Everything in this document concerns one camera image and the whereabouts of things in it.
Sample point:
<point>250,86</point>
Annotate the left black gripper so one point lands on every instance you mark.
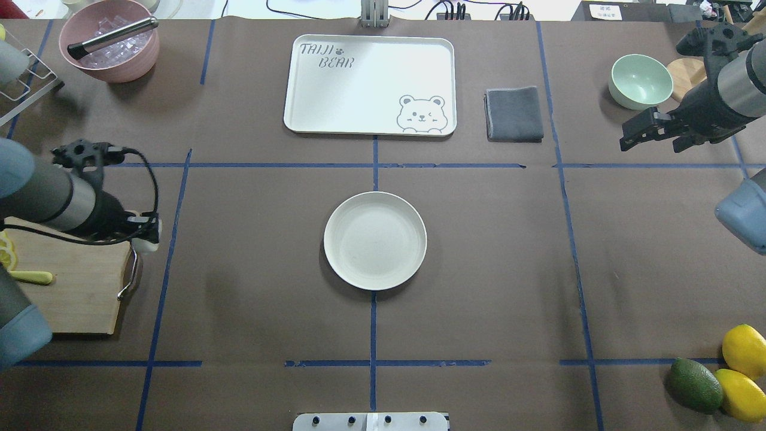
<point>109,214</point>

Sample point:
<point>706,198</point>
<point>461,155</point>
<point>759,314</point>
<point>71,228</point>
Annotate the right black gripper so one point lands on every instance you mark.
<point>705,110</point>

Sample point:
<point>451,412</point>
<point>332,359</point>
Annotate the cream round plate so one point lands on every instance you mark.
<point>375,241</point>

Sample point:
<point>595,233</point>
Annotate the white steamed bun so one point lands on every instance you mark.
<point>148,233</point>

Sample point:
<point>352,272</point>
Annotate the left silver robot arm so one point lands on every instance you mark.
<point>41,197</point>

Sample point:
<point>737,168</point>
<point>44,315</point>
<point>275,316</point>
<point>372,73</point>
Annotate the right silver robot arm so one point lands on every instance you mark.
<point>730,97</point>

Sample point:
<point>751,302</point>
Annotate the white bear tray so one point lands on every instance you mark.
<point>371,85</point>

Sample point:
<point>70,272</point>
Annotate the mint green bowl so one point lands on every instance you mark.
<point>639,82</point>

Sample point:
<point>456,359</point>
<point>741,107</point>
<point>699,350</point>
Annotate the wooden mug tree stand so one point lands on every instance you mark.
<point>689,72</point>

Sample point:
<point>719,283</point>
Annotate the bamboo cutting board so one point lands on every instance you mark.
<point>88,279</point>

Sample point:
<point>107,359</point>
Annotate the black box with label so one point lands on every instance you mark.
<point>603,11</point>

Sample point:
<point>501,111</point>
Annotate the grey folded cloth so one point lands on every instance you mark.
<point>514,115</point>

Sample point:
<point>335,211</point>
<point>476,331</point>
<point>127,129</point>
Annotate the lemon slice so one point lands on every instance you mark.
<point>8,258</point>
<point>6,242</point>

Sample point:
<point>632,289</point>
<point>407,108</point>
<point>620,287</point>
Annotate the lemon slice middle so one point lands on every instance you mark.
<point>6,242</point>

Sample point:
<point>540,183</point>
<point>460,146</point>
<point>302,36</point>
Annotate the pink bowl with ice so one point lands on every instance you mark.
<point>121,62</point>

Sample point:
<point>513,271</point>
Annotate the grey cup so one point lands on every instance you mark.
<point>14,63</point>

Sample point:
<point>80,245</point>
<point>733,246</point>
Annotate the black power strip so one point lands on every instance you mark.
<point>480,11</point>

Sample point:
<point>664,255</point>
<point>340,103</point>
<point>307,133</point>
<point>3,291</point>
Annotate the yellow lemon near avocado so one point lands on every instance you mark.
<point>743,349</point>

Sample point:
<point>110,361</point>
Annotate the green avocado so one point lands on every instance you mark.
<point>694,386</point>

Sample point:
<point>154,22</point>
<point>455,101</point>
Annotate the yellow lemon front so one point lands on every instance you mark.
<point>742,398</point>

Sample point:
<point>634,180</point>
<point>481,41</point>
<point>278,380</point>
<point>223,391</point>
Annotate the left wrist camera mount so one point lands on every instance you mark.
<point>87,159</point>

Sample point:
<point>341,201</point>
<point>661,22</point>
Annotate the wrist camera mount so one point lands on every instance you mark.
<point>87,159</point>
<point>718,45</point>

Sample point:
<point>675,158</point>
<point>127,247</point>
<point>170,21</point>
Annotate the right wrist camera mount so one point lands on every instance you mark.
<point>718,45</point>

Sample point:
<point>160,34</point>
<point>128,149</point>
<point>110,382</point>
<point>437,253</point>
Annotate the wire cup rack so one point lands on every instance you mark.
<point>36,82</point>

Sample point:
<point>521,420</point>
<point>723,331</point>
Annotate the metal black-handled tongs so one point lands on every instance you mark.
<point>80,50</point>

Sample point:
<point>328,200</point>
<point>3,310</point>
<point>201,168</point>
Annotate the aluminium frame post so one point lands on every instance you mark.
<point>374,13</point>

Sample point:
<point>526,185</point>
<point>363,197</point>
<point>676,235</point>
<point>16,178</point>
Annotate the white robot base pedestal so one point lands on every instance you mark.
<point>429,420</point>

